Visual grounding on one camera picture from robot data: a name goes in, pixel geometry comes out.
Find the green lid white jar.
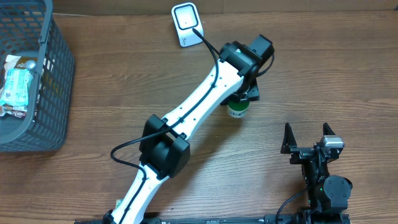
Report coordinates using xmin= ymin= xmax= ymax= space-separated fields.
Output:
xmin=228 ymin=101 xmax=249 ymax=118

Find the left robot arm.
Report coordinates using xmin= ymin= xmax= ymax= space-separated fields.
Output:
xmin=102 ymin=35 xmax=274 ymax=223

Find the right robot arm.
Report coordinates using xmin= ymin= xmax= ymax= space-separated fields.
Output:
xmin=275 ymin=123 xmax=353 ymax=224

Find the white barcode scanner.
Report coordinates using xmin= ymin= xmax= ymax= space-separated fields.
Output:
xmin=171 ymin=2 xmax=204 ymax=47

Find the silver round ball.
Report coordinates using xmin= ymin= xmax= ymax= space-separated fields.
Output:
xmin=24 ymin=60 xmax=37 ymax=70

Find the grey plastic mesh basket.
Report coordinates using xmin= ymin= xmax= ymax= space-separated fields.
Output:
xmin=1 ymin=0 xmax=75 ymax=152

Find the teal white snack packet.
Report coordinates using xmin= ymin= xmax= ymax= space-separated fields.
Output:
xmin=1 ymin=68 xmax=33 ymax=106

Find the brown snack packet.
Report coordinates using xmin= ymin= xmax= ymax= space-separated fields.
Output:
xmin=4 ymin=55 xmax=37 ymax=70

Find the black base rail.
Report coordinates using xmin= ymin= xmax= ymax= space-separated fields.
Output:
xmin=142 ymin=215 xmax=338 ymax=224

